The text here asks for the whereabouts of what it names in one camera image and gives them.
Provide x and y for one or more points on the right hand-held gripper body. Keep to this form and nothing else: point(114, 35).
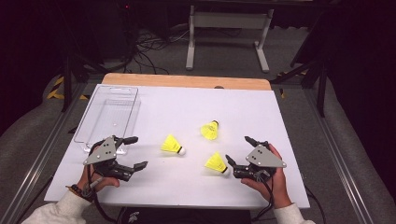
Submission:
point(264, 158)

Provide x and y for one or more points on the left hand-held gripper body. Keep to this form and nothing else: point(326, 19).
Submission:
point(101, 154)

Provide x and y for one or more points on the yellow shuttlecock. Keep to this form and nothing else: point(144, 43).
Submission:
point(209, 130)
point(170, 145)
point(215, 162)

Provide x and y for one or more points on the clear plastic tray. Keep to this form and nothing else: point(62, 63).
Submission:
point(109, 118)

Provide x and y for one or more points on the person's left hand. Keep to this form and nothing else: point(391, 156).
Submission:
point(93, 183)

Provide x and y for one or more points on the person's right hand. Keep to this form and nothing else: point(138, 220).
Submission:
point(278, 186)

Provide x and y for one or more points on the white table mat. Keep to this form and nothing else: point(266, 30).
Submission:
point(193, 105)

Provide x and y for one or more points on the person's black clothing white logo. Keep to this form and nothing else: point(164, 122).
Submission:
point(186, 216)

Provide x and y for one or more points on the black tripod stand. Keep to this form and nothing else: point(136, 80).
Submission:
point(67, 84)
point(320, 90)

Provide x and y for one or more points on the yellow black floor tape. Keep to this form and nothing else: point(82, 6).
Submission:
point(56, 90)

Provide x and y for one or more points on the white metal stand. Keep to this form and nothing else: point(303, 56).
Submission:
point(229, 20)

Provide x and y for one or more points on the aluminium floor rail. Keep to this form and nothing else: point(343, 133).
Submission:
point(34, 168)
point(339, 155)

